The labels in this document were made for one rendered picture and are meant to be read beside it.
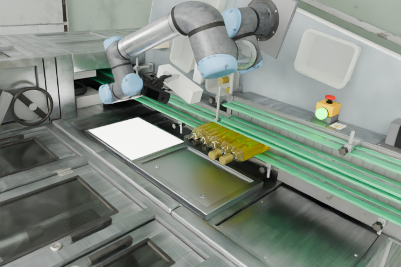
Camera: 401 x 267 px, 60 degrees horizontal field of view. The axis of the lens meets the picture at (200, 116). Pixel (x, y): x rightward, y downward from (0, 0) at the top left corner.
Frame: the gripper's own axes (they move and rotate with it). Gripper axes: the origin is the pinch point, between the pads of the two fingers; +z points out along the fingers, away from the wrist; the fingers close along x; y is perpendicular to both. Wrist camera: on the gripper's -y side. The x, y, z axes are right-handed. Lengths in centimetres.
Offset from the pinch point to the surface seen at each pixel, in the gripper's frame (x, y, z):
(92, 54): 19, 68, -3
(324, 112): -15, -56, 25
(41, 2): 87, 335, 75
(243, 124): 7.3, -28.9, 17.2
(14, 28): 117, 327, 39
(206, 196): 22, -44, -14
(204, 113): 15.0, -7.6, 15.4
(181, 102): 20.5, 11.0, 17.4
